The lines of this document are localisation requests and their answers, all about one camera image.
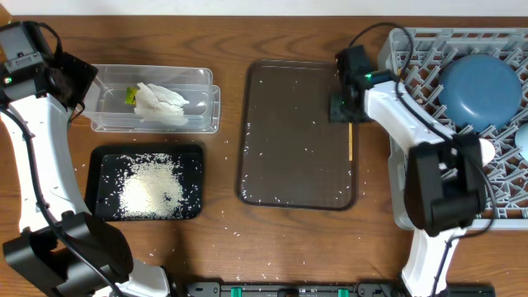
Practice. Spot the yellow green snack wrapper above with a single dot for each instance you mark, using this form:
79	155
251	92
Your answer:
130	95

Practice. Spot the clear plastic bin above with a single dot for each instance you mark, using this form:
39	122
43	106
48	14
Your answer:
106	107

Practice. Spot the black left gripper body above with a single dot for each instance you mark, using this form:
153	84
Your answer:
76	80

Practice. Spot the light blue bowl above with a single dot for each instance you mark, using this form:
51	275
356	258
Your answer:
521	140

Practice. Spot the dark blue plate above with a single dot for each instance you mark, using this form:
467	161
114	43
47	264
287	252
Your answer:
480	90

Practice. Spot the wooden chopstick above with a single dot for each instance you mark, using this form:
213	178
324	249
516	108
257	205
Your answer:
350	142

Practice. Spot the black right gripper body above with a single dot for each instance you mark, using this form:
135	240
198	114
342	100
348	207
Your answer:
343	112

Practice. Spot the cream white cup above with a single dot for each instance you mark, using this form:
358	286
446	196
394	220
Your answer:
487	151

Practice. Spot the black waste tray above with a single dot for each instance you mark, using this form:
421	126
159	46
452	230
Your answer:
144	185

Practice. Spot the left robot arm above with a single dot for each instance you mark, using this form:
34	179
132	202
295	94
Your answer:
62	249

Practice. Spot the pile of white rice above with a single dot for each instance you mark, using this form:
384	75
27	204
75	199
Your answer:
152	189

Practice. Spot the grey dishwasher rack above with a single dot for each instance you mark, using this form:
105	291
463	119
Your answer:
423	53

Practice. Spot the dark brown serving tray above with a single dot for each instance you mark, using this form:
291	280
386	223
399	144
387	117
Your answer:
291	155

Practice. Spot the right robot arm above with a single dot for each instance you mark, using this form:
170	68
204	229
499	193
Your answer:
445	187

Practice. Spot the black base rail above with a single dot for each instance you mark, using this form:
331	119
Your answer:
214	289

